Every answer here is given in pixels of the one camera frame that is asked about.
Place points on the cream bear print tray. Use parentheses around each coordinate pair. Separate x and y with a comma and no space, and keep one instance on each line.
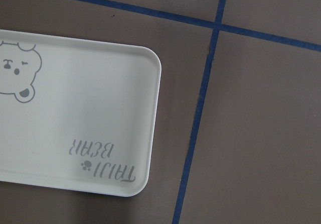
(77,114)

